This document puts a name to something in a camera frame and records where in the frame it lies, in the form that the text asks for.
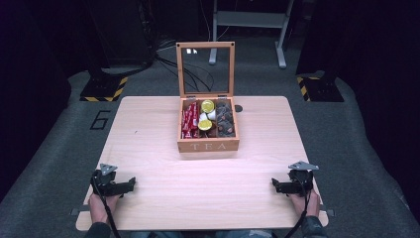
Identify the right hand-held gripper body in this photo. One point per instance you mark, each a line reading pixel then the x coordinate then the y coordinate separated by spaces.
pixel 301 180

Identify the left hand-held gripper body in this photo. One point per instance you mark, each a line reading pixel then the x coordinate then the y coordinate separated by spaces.
pixel 105 180

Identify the person's right hand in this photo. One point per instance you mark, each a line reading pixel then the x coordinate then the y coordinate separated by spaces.
pixel 302 205

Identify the person's left hand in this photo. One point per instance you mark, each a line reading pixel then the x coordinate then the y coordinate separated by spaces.
pixel 99 208

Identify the wooden tea box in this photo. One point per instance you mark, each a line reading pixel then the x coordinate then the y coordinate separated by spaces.
pixel 208 145

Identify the pile of dark tea packets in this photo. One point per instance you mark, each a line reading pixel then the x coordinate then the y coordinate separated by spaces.
pixel 226 120

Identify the black round table grommet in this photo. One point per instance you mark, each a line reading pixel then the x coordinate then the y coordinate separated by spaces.
pixel 238 108

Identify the bundle of red stick packets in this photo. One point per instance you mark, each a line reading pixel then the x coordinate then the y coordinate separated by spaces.
pixel 189 120

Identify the black striped stand base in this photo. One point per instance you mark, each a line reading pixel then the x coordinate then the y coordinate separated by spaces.
pixel 102 88
pixel 322 89

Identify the yellow lid creamer cup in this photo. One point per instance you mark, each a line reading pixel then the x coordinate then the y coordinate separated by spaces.
pixel 205 124
pixel 207 106

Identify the white creamer cup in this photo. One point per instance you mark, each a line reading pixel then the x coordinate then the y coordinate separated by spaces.
pixel 203 116
pixel 212 115

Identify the grey table bracket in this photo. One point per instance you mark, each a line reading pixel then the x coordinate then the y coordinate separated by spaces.
pixel 327 210
pixel 79 210

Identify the white metal desk frame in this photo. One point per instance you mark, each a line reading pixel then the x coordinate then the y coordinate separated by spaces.
pixel 251 19

